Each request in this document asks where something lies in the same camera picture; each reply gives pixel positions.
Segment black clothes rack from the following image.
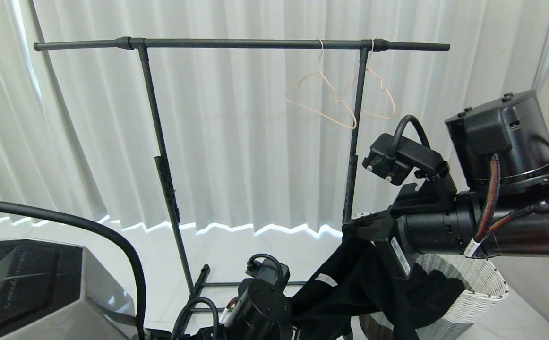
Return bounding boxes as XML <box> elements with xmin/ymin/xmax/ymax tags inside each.
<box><xmin>34</xmin><ymin>37</ymin><xmax>451</xmax><ymax>340</ymax></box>

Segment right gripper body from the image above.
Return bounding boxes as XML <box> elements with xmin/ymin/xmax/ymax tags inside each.
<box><xmin>388</xmin><ymin>185</ymin><xmax>549</xmax><ymax>277</ymax></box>

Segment black garment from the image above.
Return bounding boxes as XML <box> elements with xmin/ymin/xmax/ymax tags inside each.
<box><xmin>286</xmin><ymin>224</ymin><xmax>466</xmax><ymax>340</ymax></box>

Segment pink clothes hanger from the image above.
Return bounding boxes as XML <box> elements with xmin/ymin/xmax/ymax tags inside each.
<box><xmin>342</xmin><ymin>40</ymin><xmax>396</xmax><ymax>120</ymax></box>
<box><xmin>285</xmin><ymin>40</ymin><xmax>358</xmax><ymax>130</ymax></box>

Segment white laundry basket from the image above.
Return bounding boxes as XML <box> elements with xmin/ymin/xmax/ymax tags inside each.
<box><xmin>352</xmin><ymin>212</ymin><xmax>510</xmax><ymax>340</ymax></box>

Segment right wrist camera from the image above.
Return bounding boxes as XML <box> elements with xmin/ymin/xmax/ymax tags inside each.
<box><xmin>362</xmin><ymin>133</ymin><xmax>458</xmax><ymax>213</ymax></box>

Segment white curtain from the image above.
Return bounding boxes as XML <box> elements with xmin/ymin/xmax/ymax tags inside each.
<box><xmin>0</xmin><ymin>0</ymin><xmax>549</xmax><ymax>237</ymax></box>

